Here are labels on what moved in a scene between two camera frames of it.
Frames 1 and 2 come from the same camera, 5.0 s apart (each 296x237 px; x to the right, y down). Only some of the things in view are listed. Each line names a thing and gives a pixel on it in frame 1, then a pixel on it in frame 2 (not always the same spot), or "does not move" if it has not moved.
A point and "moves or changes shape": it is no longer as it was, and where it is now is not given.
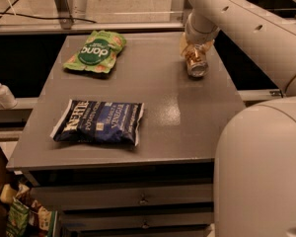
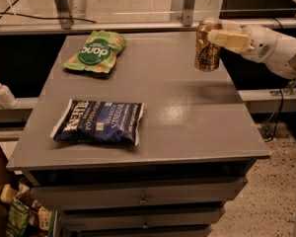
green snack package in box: [18, 219] does not move
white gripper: [198, 37] -> [260, 43]
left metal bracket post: [62, 5] does not move
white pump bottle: [3, 94] does not move
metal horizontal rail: [104, 27] does not move
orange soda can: [196, 64] moves or changes shape
